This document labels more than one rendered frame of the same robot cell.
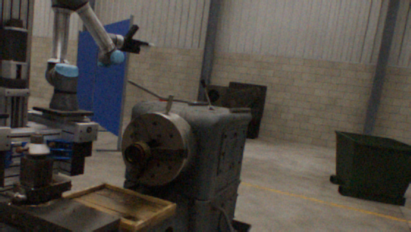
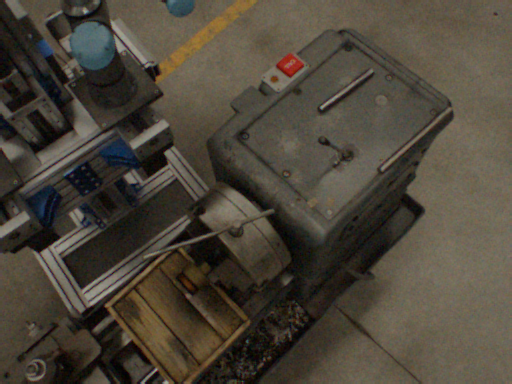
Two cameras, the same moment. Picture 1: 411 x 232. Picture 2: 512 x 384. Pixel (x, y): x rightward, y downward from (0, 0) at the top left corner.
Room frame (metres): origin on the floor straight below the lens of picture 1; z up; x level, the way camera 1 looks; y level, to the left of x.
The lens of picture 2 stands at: (1.19, -0.21, 2.43)
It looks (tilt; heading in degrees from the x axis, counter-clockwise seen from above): 67 degrees down; 24
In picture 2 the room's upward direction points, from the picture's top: 6 degrees counter-clockwise
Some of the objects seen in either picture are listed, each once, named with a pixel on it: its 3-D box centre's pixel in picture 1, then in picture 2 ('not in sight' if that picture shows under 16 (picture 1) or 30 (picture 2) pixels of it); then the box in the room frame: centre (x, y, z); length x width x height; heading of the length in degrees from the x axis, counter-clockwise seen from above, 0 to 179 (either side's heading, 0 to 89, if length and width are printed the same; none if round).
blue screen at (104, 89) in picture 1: (95, 78); not in sight; (8.19, 1.72, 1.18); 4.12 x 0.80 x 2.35; 26
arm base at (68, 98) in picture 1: (64, 99); (109, 78); (1.89, 0.55, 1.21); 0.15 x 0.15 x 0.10
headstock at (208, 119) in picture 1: (191, 142); (324, 151); (1.93, -0.14, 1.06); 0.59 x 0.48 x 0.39; 152
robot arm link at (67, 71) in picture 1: (65, 77); (96, 51); (1.90, 0.55, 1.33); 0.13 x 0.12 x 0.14; 35
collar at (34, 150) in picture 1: (36, 147); (38, 370); (1.07, 0.38, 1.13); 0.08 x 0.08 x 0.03
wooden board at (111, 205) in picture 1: (117, 205); (178, 314); (1.33, 0.15, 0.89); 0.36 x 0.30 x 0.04; 62
